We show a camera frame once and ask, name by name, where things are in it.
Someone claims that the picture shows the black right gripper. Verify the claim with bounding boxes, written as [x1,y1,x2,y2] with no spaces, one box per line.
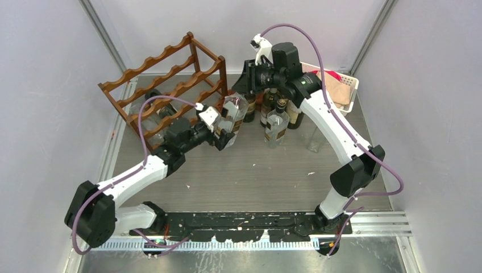
[231,57,285,96]

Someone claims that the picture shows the clear bottle gold cap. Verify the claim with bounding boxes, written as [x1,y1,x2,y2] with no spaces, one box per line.
[264,107,289,148]

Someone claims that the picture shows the dark wine bottle cream label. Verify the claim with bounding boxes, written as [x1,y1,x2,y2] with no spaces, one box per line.
[285,101,304,130]

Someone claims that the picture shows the dark green wine bottle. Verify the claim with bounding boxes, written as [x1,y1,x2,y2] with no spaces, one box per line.
[276,98,289,111]

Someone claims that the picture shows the clear glass bottle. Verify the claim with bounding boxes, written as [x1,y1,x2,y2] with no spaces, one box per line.
[129,102,164,147]

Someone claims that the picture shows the clear bottle front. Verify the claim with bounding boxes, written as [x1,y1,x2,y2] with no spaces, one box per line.
[306,126,327,153]

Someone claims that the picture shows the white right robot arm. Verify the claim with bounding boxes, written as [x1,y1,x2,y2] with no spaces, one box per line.
[232,38,385,234]

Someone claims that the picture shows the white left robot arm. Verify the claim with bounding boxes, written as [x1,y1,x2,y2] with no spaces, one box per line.
[64,118,235,248]

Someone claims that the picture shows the green wine bottle silver neck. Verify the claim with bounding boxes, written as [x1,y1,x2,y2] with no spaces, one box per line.
[243,94,256,123]

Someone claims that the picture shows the wooden wine rack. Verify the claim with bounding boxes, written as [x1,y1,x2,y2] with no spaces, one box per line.
[98,32,228,131]

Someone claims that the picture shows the brown suede cloth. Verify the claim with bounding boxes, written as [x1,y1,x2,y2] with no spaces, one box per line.
[214,93,264,111]

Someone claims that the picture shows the pink cloth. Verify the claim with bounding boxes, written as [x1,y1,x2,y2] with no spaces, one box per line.
[312,69,342,82]

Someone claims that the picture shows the beige cloth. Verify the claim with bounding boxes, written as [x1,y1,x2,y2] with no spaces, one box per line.
[324,75,351,109]

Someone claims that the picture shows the white plastic basket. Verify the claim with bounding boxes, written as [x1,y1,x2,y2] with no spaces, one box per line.
[324,69,359,116]

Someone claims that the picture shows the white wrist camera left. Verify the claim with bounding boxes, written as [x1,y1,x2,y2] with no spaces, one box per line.
[194,102,221,133]

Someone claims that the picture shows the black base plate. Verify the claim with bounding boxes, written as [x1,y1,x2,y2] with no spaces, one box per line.
[141,212,352,243]

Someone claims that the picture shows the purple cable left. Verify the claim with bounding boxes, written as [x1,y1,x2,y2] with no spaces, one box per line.
[70,94,206,259]

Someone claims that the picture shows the aluminium frame rail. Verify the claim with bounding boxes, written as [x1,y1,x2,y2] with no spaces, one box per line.
[70,210,413,251]

